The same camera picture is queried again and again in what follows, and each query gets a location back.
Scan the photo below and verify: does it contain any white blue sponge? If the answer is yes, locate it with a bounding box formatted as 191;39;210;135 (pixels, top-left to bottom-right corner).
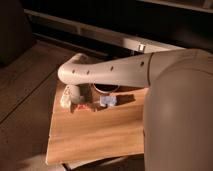
100;96;117;107

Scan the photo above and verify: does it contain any red pepper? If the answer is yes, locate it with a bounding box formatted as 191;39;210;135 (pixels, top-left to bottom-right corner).
75;104;90;111

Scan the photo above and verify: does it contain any dark round bowl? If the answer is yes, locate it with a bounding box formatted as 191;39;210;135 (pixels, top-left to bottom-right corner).
94;84;119;93

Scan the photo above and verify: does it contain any wooden board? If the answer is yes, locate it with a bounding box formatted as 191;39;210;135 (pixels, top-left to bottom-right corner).
46;82;148;165

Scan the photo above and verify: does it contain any metal rail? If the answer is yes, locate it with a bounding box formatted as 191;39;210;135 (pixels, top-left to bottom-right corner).
24;9;179;53

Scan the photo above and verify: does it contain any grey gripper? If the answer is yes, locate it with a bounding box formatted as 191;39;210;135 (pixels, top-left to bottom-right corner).
70;84;92;104

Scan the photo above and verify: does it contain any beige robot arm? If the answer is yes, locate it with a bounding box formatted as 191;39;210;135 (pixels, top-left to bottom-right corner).
58;49;213;171

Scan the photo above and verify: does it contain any dark chair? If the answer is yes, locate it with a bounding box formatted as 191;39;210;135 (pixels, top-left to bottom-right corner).
0;0;36;66

